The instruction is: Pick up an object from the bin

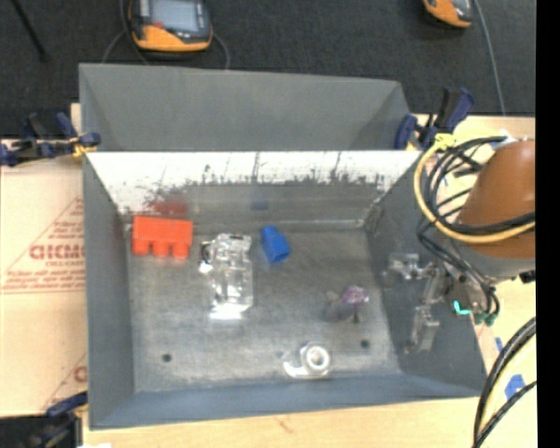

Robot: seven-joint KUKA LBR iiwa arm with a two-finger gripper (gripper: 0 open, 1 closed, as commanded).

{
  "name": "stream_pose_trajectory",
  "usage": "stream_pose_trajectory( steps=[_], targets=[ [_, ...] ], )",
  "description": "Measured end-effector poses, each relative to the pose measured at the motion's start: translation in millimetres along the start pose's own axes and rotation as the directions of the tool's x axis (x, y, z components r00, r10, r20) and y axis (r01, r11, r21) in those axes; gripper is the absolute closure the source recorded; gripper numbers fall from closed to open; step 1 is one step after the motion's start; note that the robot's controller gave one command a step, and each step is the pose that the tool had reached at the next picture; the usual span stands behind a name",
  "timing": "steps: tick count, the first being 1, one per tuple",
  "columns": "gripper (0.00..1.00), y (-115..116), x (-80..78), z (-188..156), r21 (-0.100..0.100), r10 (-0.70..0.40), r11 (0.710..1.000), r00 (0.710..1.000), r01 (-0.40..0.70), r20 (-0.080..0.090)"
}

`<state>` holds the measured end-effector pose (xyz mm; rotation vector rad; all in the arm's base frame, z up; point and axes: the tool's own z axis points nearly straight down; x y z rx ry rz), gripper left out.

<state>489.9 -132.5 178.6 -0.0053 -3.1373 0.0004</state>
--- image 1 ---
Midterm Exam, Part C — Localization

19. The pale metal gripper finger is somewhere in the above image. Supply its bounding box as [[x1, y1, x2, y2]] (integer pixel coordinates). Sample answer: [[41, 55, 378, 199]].
[[385, 251, 431, 283], [402, 302, 443, 355]]

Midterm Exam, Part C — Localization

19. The small purple and grey toy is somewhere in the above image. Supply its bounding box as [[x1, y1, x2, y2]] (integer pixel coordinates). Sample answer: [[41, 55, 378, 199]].
[[323, 284, 371, 324]]

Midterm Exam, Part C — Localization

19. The blue block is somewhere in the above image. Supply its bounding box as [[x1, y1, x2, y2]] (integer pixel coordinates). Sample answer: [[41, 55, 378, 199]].
[[259, 225, 292, 265]]

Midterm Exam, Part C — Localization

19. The grey metal bin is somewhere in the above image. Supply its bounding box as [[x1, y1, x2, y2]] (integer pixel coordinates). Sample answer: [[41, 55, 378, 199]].
[[77, 63, 490, 431]]

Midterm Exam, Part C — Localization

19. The orange-red toy block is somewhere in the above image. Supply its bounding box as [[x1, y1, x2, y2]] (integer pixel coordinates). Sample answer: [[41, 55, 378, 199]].
[[131, 215, 195, 259]]

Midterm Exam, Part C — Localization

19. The brown cardboard board, red print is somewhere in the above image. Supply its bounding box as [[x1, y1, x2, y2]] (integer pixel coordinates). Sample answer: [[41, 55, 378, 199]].
[[0, 155, 91, 420]]

